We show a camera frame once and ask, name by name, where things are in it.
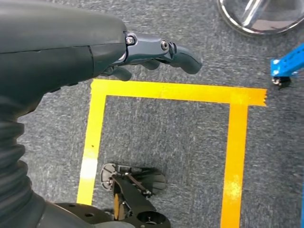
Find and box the blue metal shelf rack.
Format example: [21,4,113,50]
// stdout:
[270,43,304,228]

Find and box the yellow floor tape square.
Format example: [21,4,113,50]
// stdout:
[76,78,268,228]

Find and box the black robot foot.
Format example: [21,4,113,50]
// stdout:
[100,162,171,228]

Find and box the chrome stanchion post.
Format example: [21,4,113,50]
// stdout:
[216,0,304,36]

